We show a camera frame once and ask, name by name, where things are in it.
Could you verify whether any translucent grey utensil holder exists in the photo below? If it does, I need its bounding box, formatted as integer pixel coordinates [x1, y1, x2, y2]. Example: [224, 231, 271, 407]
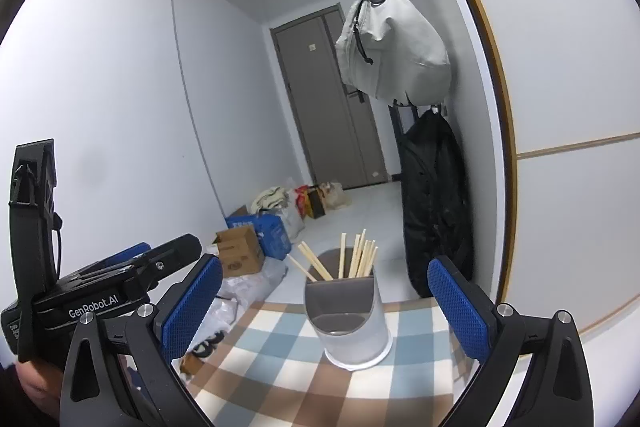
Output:
[304, 248, 393, 372]

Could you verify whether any beige plastic bag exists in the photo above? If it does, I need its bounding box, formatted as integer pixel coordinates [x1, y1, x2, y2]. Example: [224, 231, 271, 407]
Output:
[320, 182, 350, 210]

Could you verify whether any chopstick in holder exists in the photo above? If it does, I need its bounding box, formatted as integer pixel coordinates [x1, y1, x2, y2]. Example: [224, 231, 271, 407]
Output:
[286, 254, 318, 283]
[364, 246, 378, 277]

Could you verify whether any brown cardboard box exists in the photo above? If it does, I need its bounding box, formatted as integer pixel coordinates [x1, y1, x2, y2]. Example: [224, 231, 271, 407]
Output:
[214, 225, 265, 279]

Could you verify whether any beige cloth bag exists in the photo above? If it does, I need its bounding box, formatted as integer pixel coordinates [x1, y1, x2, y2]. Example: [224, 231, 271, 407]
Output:
[250, 185, 295, 213]

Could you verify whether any black backpack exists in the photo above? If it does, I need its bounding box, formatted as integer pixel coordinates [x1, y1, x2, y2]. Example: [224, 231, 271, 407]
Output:
[400, 110, 474, 298]

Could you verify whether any grey door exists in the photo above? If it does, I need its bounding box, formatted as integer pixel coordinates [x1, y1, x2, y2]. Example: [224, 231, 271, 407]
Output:
[271, 5, 388, 188]

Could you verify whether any white plastic bag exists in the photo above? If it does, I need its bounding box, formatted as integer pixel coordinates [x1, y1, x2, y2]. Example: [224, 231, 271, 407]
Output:
[188, 258, 288, 355]

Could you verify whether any person's left hand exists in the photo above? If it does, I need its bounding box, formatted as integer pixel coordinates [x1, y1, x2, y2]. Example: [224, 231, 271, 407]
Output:
[15, 361, 63, 419]

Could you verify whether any black yellow bag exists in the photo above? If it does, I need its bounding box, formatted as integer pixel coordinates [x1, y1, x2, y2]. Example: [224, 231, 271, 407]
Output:
[306, 186, 326, 219]

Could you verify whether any chopstick in holder right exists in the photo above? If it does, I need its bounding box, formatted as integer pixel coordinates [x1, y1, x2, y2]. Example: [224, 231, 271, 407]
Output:
[364, 246, 378, 277]

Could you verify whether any chopstick in holder left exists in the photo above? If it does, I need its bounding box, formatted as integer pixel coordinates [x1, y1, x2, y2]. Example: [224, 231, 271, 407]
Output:
[286, 254, 318, 283]

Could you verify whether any red snack bag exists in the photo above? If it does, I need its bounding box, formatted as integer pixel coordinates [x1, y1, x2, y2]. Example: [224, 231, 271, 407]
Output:
[294, 185, 312, 219]

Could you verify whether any grey hanging bag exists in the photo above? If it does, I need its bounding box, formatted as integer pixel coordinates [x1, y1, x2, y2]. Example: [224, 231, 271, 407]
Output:
[333, 0, 452, 106]

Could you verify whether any blue cardboard box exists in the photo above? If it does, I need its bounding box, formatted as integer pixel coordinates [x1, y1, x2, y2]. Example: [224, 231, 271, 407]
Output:
[226, 213, 292, 261]

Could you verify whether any checkered tablecloth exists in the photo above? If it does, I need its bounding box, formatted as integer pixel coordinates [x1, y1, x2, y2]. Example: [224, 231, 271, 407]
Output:
[180, 299, 473, 427]

